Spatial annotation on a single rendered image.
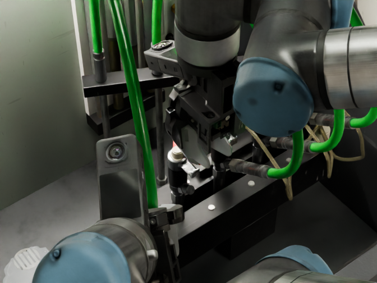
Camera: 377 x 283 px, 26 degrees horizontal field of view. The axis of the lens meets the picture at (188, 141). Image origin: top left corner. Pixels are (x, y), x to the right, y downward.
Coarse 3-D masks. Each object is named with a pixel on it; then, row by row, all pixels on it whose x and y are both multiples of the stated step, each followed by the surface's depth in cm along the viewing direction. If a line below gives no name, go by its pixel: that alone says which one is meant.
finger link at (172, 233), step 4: (164, 204) 96; (168, 204) 95; (172, 204) 94; (168, 208) 89; (172, 228) 93; (176, 228) 95; (168, 232) 90; (172, 232) 92; (176, 232) 94; (168, 236) 90; (172, 236) 92; (176, 236) 94; (172, 240) 92; (176, 240) 93; (176, 244) 93; (176, 248) 93; (176, 252) 92
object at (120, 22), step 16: (96, 0) 115; (112, 0) 90; (96, 16) 117; (112, 16) 90; (96, 32) 120; (96, 48) 122; (128, 48) 89; (128, 64) 88; (128, 80) 88; (144, 112) 88; (144, 128) 88; (144, 144) 88; (144, 160) 89
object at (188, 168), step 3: (186, 159) 117; (186, 162) 116; (180, 165) 116; (183, 165) 116; (186, 165) 116; (189, 165) 116; (183, 168) 116; (186, 168) 116; (189, 168) 116; (192, 168) 116; (186, 171) 115; (189, 171) 115; (189, 174) 115
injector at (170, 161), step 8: (168, 160) 117; (184, 160) 116; (168, 168) 118; (176, 168) 117; (168, 176) 120; (176, 176) 118; (184, 176) 119; (176, 184) 120; (184, 184) 120; (176, 192) 121; (184, 192) 119; (192, 192) 119; (176, 200) 123
